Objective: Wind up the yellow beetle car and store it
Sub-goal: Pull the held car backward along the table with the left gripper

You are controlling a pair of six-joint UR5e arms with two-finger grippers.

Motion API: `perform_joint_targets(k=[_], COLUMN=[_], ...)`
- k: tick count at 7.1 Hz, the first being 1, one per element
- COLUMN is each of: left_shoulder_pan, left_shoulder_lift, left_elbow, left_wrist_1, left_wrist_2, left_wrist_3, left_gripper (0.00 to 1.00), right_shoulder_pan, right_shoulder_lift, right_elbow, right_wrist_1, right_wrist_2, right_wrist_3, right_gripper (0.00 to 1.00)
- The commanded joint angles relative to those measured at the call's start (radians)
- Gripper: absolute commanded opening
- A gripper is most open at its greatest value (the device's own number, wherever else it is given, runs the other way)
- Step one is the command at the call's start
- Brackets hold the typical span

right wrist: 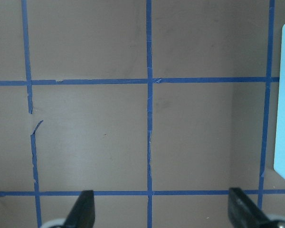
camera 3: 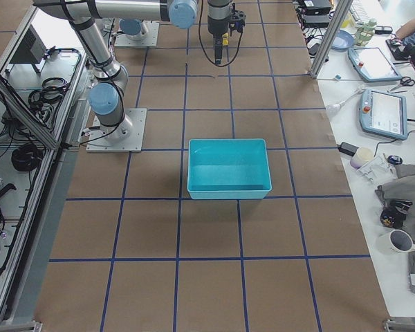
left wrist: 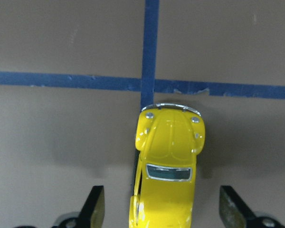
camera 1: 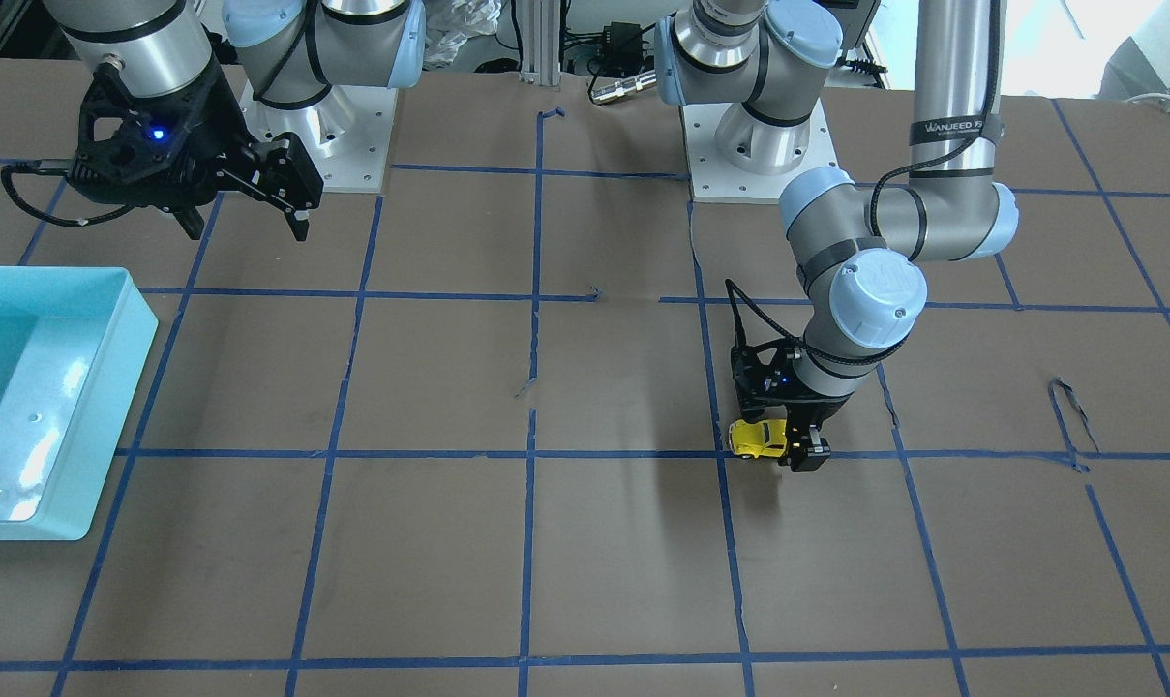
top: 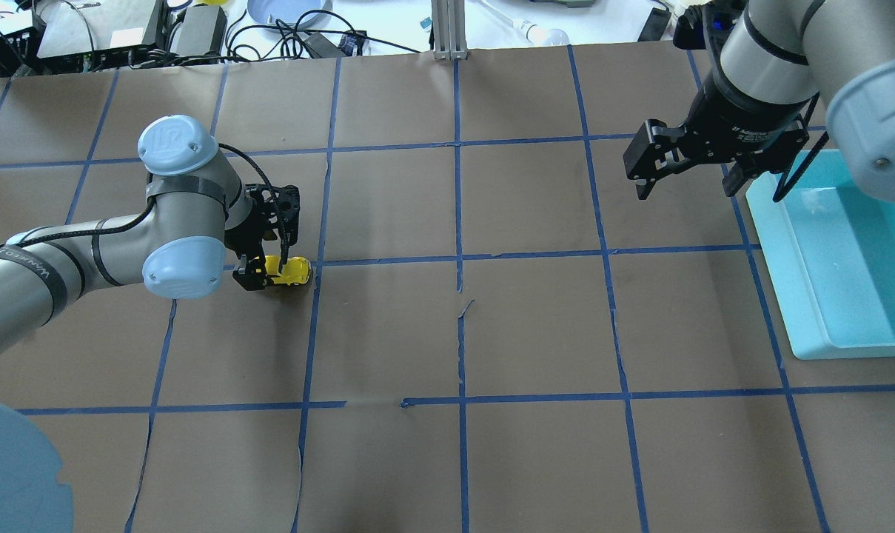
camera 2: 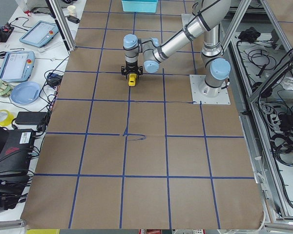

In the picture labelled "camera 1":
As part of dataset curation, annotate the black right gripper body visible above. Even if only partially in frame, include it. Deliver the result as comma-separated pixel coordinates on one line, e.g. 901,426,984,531
66,68,256,212

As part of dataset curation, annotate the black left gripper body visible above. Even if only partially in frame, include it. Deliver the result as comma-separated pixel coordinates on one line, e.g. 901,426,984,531
731,337,849,427

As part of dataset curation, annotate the yellow toy beetle car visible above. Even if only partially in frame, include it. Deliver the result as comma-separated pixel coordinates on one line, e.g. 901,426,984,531
727,417,790,458

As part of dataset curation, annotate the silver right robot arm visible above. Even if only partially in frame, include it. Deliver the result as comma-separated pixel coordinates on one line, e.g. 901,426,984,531
22,1,426,241

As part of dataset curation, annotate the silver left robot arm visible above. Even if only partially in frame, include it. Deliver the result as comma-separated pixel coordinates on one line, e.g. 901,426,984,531
652,1,1019,472

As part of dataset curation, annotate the teal plastic storage bin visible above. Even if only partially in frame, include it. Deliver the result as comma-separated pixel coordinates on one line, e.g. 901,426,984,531
0,265,157,541

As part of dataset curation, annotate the brown paper table mat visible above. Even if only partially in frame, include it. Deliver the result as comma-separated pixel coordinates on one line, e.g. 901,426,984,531
0,58,1170,696

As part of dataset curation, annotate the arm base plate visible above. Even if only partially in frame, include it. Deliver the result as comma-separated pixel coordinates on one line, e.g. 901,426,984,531
680,101,838,203
240,83,402,194

